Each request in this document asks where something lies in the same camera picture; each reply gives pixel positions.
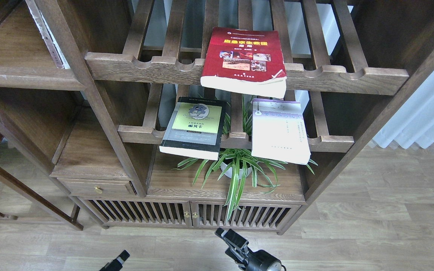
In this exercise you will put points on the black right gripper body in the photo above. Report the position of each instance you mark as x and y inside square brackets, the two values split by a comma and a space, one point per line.
[247, 260]

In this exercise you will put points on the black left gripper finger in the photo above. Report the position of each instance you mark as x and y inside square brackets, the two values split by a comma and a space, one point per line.
[117, 263]

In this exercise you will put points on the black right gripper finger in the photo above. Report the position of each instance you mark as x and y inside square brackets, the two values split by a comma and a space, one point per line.
[233, 239]

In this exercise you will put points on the white lavender book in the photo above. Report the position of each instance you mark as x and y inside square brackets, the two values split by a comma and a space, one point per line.
[278, 131]

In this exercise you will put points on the black and green book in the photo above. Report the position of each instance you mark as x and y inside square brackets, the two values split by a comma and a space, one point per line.
[195, 128]

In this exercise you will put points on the white plant pot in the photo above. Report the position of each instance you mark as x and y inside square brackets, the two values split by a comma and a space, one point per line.
[228, 171]

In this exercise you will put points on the brass drawer knob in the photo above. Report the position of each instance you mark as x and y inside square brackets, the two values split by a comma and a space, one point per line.
[98, 190]

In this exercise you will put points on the green spider plant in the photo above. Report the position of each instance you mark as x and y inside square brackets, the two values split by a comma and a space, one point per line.
[264, 167]

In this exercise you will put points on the dark wooden bookshelf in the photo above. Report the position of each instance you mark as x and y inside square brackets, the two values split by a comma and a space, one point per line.
[96, 124]

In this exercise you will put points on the red thick book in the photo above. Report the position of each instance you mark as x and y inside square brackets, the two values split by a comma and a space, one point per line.
[245, 62]

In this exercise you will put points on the worn standing book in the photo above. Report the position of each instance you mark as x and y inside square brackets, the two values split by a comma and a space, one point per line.
[47, 36]

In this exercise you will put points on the white curtain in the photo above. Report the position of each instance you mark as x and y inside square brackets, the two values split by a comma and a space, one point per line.
[413, 123]

